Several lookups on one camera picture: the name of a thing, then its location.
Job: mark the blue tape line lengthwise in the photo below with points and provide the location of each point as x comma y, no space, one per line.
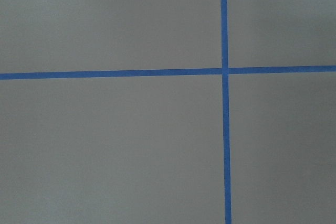
225,108

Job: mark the blue tape line crosswise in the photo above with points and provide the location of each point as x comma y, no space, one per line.
164,72

